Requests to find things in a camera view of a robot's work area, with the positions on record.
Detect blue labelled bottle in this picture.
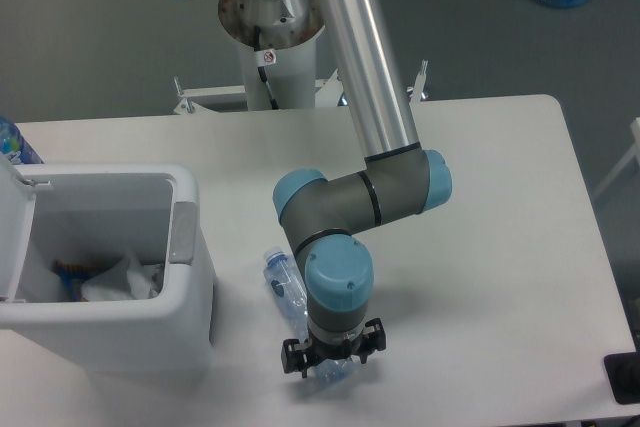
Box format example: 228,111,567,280
0,116,44,165

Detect clear plastic water bottle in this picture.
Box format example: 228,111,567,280
263,247,355,388

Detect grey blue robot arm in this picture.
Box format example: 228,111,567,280
239,0,452,374

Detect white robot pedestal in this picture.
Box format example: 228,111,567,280
172,0,432,116

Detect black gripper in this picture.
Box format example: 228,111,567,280
281,318,387,379

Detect clear plastic bag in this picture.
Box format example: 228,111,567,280
81,251,165,302

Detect white frame at right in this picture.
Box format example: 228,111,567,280
592,117,639,205

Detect white trash can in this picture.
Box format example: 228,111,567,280
1,161,216,372

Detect black device at table edge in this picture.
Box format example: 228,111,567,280
604,352,639,405

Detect blue snack wrapper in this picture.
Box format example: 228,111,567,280
53,260,101,302

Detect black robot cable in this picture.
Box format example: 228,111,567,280
252,25,280,110

